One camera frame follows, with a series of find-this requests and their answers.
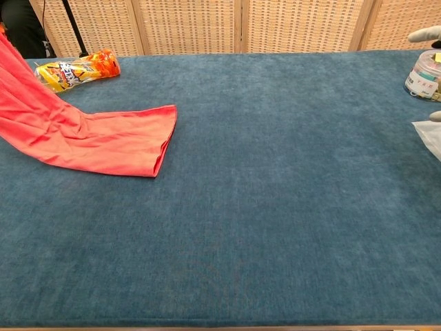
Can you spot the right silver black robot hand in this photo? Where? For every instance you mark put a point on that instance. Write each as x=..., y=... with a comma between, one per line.
x=427, y=34

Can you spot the red t-shirt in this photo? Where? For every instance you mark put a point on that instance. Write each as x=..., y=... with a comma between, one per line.
x=86, y=138

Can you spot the clear jar of clips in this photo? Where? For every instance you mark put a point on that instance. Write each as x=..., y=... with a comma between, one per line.
x=423, y=77

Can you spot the frosted bag with white cloth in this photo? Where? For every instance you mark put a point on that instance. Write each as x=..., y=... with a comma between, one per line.
x=430, y=136

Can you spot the blue table cloth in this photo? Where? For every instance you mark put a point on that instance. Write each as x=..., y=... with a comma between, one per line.
x=258, y=189

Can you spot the wicker folding screen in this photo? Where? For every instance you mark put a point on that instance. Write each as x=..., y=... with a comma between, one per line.
x=189, y=27

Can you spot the black tripod stand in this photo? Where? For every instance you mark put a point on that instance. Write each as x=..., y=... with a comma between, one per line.
x=74, y=31

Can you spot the orange yellow drink bottle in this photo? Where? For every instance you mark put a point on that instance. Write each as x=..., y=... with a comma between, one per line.
x=76, y=74

